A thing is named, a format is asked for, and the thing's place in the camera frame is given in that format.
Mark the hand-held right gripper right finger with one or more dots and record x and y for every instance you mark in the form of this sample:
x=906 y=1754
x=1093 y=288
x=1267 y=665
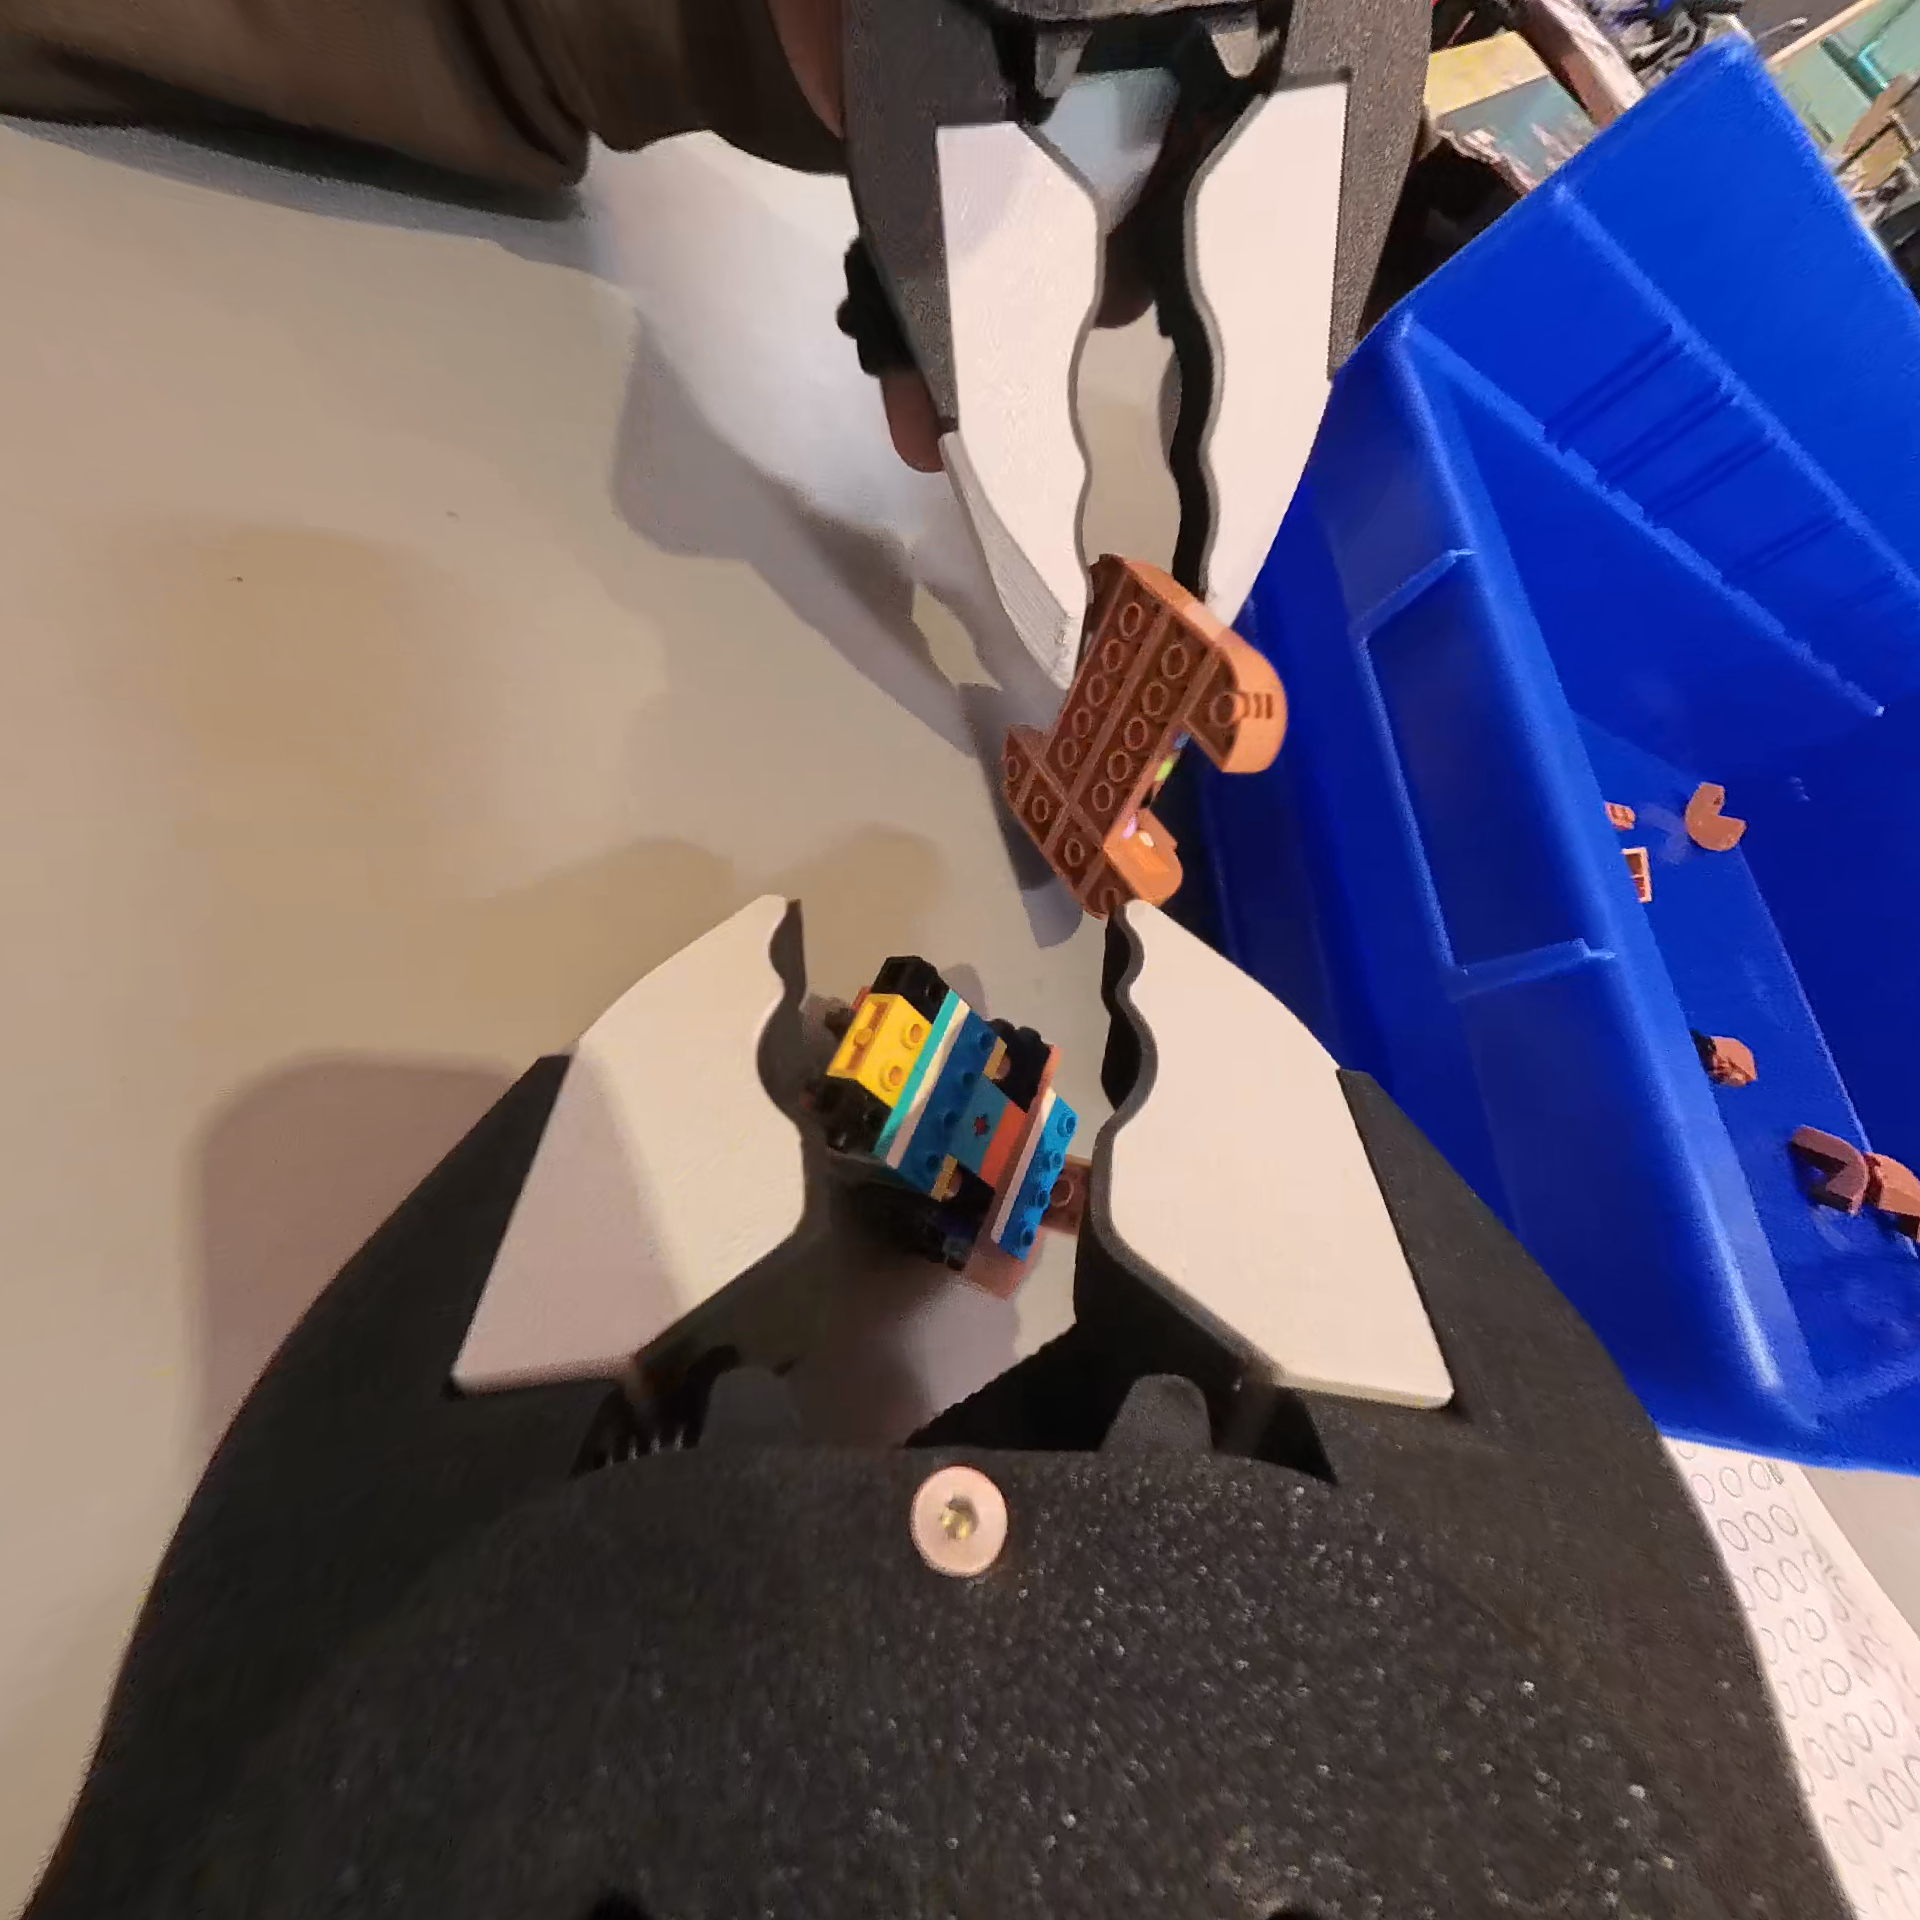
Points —
x=1260 y=1200

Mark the brown notched round brick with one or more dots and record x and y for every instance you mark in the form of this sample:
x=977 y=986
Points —
x=1710 y=818

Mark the brown curved toy brick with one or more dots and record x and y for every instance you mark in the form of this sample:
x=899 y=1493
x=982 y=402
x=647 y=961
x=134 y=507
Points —
x=1894 y=1193
x=1830 y=1165

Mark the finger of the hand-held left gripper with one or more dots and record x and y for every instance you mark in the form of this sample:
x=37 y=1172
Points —
x=1013 y=329
x=1277 y=299

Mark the colourful toy brick model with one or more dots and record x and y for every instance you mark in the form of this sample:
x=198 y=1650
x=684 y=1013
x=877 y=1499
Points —
x=961 y=1109

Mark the brown toy brick shell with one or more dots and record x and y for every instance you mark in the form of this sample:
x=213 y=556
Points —
x=1141 y=705

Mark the brown hollow square brick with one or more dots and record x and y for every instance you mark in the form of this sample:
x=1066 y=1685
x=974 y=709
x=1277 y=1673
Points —
x=1637 y=874

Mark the blue plastic bin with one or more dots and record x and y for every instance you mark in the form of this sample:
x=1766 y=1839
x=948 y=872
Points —
x=1500 y=599

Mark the person's left hand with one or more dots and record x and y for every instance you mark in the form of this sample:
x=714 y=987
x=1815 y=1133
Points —
x=910 y=434

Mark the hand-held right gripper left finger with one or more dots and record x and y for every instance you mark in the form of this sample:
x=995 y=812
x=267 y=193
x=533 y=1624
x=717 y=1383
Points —
x=661 y=1184

